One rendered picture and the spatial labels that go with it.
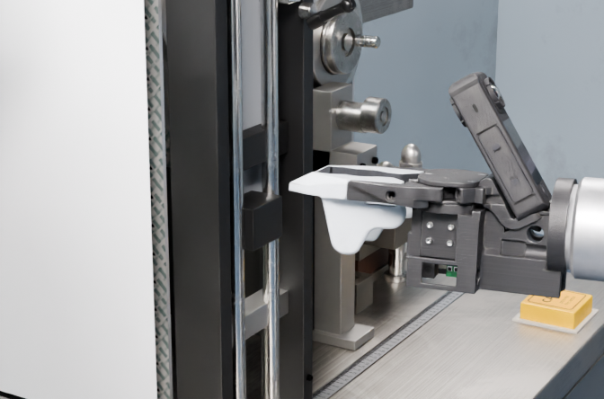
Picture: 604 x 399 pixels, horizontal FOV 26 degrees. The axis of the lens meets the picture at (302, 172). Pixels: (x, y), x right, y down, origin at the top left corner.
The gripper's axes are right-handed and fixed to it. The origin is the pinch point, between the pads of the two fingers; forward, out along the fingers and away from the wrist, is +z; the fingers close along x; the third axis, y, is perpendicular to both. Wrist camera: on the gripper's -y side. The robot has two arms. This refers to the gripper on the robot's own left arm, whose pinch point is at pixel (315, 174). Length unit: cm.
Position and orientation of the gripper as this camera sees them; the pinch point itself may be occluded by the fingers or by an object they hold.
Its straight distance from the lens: 102.1
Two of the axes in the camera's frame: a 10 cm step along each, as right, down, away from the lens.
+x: 3.2, -1.3, 9.4
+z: -9.5, -0.9, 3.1
